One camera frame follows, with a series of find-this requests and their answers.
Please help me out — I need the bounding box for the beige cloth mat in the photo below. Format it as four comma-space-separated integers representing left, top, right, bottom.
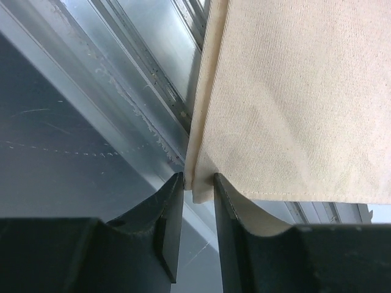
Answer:
185, 0, 391, 237

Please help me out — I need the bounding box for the aluminium frame rail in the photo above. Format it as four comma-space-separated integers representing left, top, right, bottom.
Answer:
1, 1, 370, 292

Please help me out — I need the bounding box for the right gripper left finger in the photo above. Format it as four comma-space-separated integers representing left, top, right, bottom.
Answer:
1, 173, 184, 292

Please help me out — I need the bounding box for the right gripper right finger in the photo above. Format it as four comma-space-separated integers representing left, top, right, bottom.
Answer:
213, 173, 390, 292

